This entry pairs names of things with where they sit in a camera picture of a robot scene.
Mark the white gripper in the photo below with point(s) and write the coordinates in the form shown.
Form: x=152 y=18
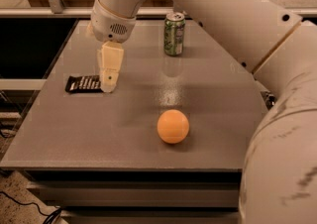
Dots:
x=110 y=25

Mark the black rxbar chocolate wrapper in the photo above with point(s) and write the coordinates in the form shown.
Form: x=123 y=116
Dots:
x=83 y=84

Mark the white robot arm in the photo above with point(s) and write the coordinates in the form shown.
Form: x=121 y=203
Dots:
x=278 y=49

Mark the green soda can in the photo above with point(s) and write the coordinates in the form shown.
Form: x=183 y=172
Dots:
x=174 y=26

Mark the orange ball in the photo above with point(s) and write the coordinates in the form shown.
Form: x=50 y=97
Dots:
x=172 y=126

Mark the grey table cabinet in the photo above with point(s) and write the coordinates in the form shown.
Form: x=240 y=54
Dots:
x=138 y=197

